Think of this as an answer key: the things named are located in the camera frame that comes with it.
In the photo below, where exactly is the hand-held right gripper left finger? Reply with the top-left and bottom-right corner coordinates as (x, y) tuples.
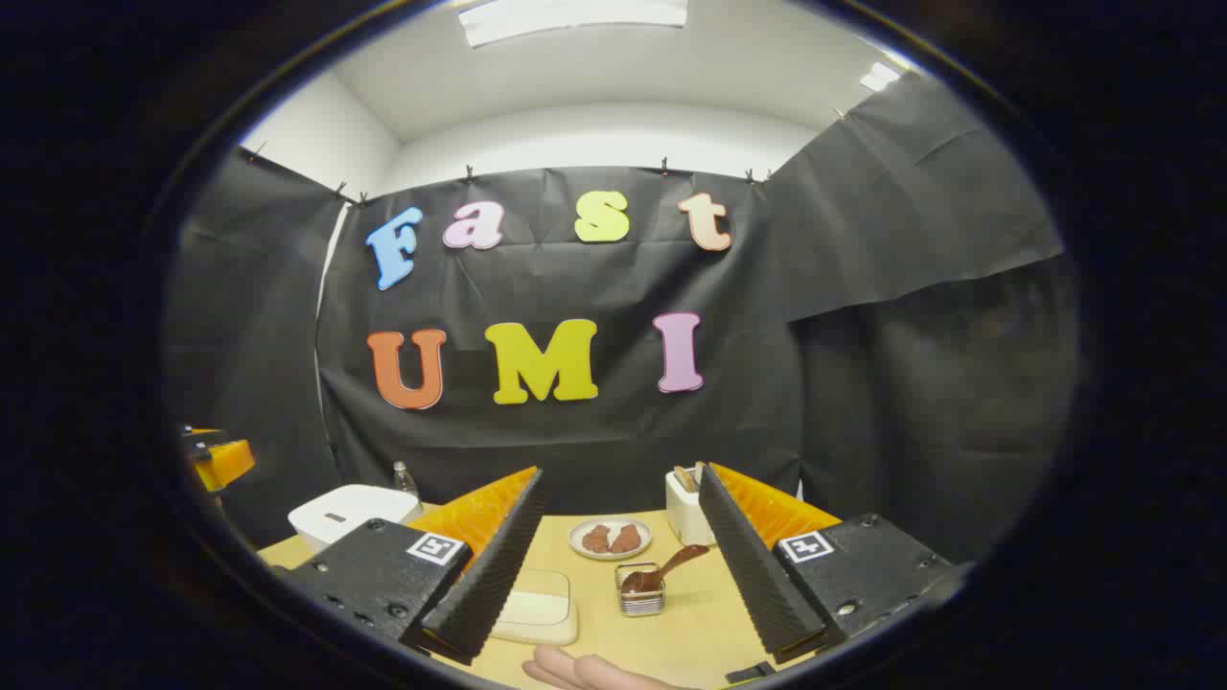
(273, 467), (547, 667)

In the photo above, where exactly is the metal wire chopstick holder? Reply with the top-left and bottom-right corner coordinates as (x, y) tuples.
(615, 562), (666, 617)

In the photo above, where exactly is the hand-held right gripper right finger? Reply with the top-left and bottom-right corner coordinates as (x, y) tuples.
(698, 462), (960, 665)

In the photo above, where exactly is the white toaster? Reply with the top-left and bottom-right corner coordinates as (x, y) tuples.
(665, 470), (718, 547)

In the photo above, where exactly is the long ceiling light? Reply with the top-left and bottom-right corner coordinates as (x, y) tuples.
(458, 0), (689, 47)

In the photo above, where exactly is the white rice cooker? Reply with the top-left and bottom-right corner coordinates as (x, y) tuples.
(288, 484), (425, 555)

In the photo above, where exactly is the clear container of rice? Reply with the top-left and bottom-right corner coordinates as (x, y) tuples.
(489, 567), (579, 646)

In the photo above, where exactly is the white oval plate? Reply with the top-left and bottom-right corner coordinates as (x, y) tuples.
(567, 517), (653, 561)

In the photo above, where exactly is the brown wooden spoon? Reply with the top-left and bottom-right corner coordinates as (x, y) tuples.
(621, 544), (710, 595)

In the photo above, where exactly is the black backdrop cloth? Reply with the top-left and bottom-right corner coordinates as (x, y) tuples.
(163, 72), (1079, 566)

